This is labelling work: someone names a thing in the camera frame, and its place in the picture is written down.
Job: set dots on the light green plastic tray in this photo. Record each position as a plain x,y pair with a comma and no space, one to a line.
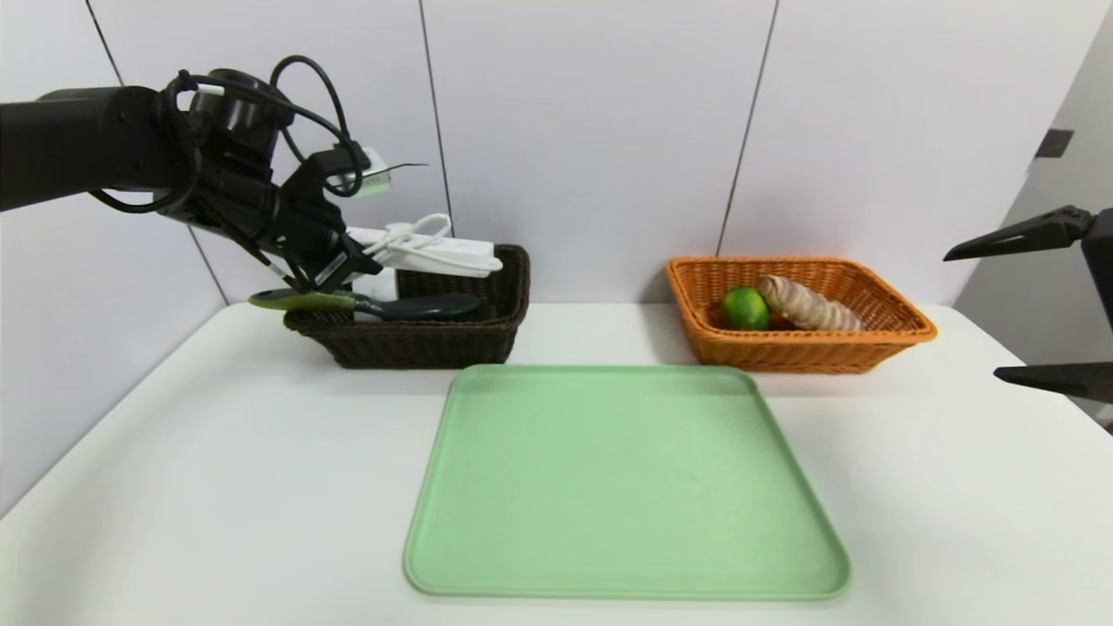
626,487

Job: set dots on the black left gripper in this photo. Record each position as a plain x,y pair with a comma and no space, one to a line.
333,266

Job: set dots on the striped brown taro root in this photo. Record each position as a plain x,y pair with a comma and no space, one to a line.
809,306

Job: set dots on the green round citrus fruit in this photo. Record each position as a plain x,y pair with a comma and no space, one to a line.
744,309

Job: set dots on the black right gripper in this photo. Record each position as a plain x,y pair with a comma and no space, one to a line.
1103,261

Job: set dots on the dark wall bracket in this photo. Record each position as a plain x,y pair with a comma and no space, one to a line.
1054,143

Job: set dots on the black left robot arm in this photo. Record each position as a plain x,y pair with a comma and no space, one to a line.
87,148

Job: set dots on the dark brown wicker basket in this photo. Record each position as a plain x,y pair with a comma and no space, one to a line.
417,343

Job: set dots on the orange wicker basket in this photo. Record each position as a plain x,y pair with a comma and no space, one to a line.
783,352

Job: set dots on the white rounded box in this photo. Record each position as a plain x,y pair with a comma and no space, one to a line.
376,285

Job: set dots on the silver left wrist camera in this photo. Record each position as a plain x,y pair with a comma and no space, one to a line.
369,174

